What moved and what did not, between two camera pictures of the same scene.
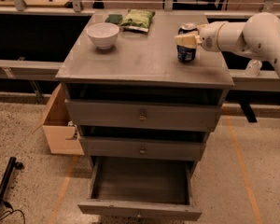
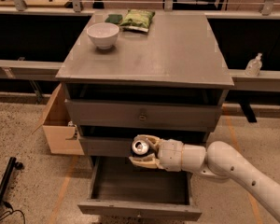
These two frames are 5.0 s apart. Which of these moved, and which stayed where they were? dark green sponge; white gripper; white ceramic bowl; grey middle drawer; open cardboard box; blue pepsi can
Moved: white gripper; blue pepsi can
Stayed: white ceramic bowl; open cardboard box; dark green sponge; grey middle drawer
